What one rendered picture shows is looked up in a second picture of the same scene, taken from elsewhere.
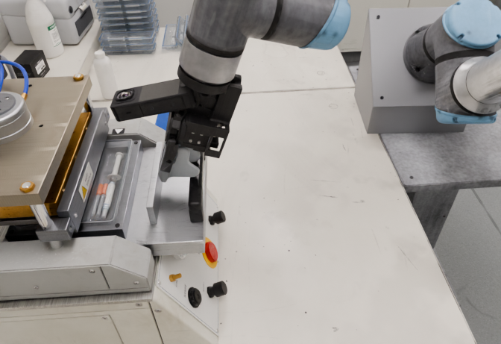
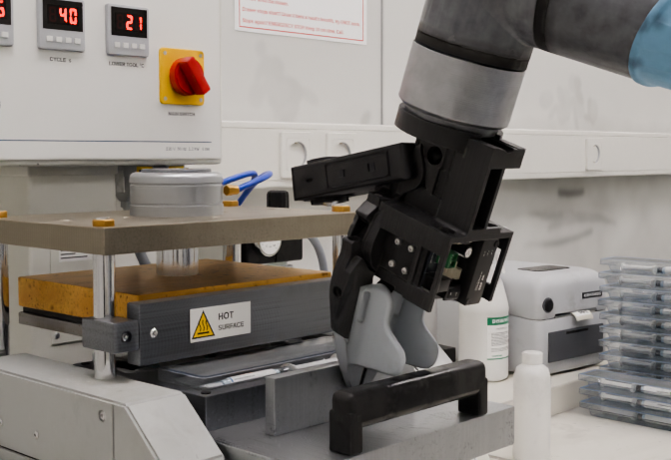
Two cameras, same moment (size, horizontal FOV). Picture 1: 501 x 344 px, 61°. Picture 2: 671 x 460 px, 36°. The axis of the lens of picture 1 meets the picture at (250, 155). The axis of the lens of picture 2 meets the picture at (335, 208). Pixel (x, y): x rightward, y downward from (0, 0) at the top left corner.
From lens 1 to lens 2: 49 cm
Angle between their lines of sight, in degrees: 56
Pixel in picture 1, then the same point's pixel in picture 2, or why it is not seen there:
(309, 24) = not seen: outside the picture
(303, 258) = not seen: outside the picture
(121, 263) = (148, 420)
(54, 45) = (487, 355)
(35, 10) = not seen: hidden behind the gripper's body
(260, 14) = not seen: outside the picture
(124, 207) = (248, 386)
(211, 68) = (426, 77)
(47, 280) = (51, 421)
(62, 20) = (525, 320)
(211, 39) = (432, 18)
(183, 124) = (380, 215)
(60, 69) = not seen: hidden behind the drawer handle
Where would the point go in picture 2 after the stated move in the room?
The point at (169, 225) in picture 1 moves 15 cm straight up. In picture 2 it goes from (291, 443) to (290, 217)
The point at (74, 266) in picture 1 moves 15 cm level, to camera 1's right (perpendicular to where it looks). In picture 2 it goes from (86, 395) to (224, 438)
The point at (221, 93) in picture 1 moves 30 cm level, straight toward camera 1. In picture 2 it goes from (457, 157) to (48, 159)
